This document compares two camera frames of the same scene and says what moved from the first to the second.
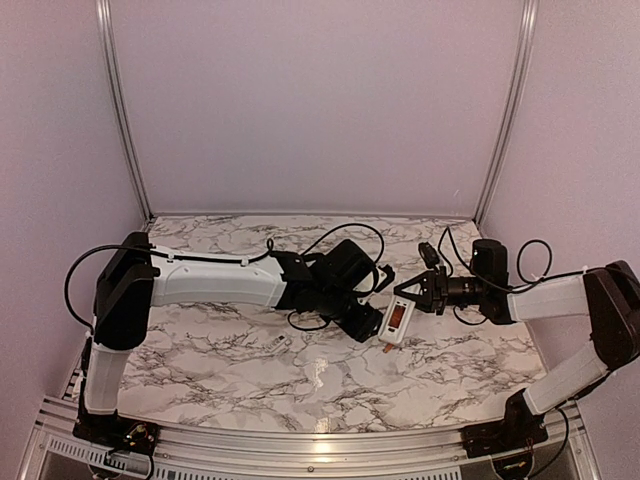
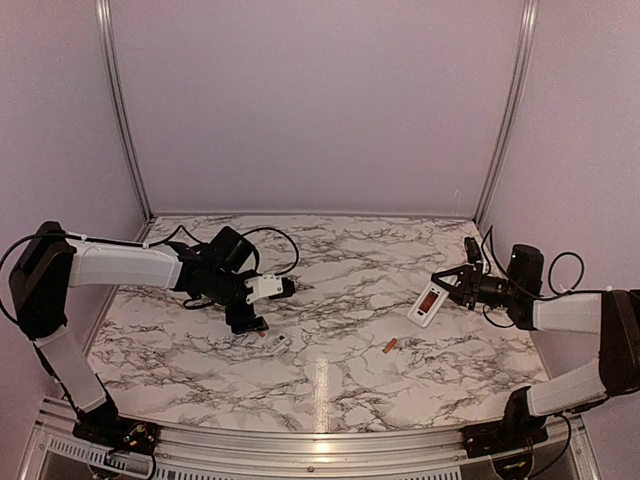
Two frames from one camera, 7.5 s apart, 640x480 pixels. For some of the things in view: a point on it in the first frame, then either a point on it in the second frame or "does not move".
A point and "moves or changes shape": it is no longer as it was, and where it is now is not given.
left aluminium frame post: (104, 15) does not move
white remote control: (398, 315) moves or changes shape
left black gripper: (364, 329) → (245, 319)
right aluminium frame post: (530, 16) does not move
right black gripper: (434, 287) → (470, 288)
